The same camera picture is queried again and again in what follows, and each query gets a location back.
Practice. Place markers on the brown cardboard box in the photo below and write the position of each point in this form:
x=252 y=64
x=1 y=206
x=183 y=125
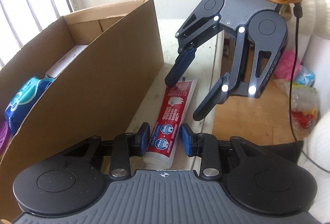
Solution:
x=98 y=93

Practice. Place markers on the blue wet wipes pack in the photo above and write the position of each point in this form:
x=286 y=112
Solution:
x=21 y=104

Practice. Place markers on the pink plastic bag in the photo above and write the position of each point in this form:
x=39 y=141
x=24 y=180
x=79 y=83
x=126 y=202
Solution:
x=284 y=67

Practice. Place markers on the clear plastic snack bag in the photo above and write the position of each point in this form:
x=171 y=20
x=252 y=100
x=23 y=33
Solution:
x=305 y=101

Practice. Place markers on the white cardboard box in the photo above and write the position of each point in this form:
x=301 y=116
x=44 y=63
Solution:
x=64 y=61

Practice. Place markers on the red toothpaste tube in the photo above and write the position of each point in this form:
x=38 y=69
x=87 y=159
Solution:
x=164 y=138

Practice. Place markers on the purple lid air freshener jar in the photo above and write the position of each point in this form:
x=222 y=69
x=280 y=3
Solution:
x=5 y=137

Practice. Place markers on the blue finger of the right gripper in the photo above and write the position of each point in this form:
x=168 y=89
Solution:
x=183 y=61
x=217 y=95

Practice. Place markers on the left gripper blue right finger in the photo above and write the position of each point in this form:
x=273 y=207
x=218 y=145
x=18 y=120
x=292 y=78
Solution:
x=190 y=140

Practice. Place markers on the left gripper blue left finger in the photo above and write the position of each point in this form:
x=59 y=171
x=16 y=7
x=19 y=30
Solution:
x=141 y=140

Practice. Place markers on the white sweater forearm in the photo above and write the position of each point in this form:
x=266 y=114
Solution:
x=315 y=24

